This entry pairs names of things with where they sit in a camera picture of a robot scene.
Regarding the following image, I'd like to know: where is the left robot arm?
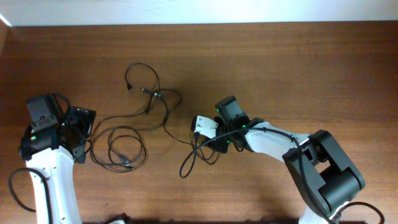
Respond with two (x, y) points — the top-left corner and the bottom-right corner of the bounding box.
(19, 93), (96, 223)

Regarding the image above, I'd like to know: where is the left camera cable black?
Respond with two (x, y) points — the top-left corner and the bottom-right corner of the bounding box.
(7, 167), (53, 224)

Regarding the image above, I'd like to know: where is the right camera cable black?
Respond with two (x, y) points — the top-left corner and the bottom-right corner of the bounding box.
(196, 123), (386, 223)

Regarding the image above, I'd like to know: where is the camera cable black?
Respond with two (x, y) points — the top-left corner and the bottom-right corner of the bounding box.
(196, 123), (386, 223)
(7, 167), (53, 224)

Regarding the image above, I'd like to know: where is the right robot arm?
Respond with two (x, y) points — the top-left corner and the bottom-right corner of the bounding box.
(207, 96), (366, 223)

